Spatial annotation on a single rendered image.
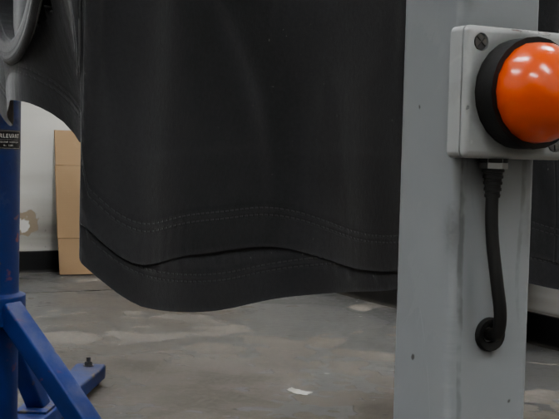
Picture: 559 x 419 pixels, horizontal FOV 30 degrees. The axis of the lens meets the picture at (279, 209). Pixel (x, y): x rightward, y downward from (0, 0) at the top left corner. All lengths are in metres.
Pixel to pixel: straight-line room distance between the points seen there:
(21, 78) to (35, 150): 4.67
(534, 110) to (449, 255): 0.07
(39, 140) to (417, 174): 5.00
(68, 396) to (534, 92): 1.55
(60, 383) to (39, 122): 3.61
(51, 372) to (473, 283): 1.52
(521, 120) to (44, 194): 5.07
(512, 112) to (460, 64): 0.03
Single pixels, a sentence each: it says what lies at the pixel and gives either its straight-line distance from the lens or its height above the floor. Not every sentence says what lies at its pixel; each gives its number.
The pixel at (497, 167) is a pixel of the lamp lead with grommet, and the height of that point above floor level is 0.62.
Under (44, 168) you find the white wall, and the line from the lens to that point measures 5.41.
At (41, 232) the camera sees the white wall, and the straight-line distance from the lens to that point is 5.42.
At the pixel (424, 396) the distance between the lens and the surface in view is 0.43.
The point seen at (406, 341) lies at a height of 0.55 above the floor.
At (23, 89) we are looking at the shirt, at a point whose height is 0.66.
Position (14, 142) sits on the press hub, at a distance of 1.97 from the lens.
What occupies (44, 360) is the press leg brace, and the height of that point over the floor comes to 0.25.
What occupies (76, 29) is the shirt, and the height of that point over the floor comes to 0.70.
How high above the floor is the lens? 0.62
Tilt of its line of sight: 3 degrees down
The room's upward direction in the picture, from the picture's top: 1 degrees clockwise
